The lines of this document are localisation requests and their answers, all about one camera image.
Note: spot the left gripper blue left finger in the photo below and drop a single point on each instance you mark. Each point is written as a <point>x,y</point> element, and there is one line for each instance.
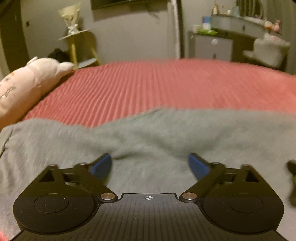
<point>100,168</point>

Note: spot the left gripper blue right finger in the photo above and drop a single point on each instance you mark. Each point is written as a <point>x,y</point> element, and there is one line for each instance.
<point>204,170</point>

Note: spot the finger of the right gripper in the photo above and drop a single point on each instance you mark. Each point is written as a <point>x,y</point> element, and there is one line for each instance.
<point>291,166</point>

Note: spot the grey sweatpants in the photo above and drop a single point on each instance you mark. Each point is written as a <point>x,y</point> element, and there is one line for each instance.
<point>150,152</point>

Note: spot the pink ribbed bedspread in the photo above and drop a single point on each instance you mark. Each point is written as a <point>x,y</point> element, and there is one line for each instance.
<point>96,95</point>

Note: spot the pink plush pillow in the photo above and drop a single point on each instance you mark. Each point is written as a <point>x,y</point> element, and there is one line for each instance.
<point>23,88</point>

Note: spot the grey plush vanity chair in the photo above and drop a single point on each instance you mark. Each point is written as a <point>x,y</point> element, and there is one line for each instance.
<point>270,51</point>

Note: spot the yellow side table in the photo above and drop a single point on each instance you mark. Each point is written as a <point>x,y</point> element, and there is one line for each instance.
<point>81,49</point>

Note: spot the black bag on floor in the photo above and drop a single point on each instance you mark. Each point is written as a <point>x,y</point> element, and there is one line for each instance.
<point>59,55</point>

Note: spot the grey bedside cabinet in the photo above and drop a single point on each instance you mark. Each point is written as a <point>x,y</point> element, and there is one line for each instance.
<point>210,47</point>

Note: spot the pink toy on desk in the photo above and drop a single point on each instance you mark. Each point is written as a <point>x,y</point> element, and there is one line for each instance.
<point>276,27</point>

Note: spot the green cloth on cabinet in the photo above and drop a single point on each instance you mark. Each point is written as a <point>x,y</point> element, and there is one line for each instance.
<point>207,32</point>

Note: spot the grey vanity desk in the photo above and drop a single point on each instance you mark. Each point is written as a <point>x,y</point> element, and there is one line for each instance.
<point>242,33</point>

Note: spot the white tub on cabinet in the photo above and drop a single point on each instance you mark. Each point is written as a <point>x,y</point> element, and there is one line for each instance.
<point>206,23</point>

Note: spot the wrapped flower bouquet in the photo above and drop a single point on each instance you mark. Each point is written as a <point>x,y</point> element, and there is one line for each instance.
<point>70,15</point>

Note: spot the round vanity mirror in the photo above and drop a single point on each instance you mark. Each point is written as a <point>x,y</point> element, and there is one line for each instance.
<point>251,8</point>

